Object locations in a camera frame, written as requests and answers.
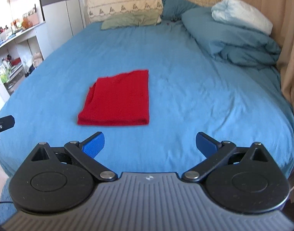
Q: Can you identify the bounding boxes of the white shelf unit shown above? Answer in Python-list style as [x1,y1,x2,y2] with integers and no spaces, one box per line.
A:
[0,4,48,104]

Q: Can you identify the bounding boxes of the teal pillow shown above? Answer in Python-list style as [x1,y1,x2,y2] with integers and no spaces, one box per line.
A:
[161,0,200,21]

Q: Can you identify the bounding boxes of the green pillow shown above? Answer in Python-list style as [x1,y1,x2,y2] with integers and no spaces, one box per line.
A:
[101,10,162,30]

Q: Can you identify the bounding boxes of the light blue folded blanket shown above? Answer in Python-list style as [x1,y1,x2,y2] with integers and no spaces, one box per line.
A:
[211,0,273,35]

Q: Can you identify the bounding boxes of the red cloth garment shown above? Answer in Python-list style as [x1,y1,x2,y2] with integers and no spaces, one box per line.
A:
[77,69,150,126]

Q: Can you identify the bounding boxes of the white wardrobe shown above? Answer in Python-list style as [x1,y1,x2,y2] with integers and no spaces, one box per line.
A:
[40,0,84,51]

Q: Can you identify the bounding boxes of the teal folded duvet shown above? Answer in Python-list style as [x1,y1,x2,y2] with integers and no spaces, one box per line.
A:
[181,7,281,68]

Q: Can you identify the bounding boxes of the blue bed sheet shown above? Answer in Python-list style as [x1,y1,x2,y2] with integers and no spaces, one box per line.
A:
[0,22,294,175]

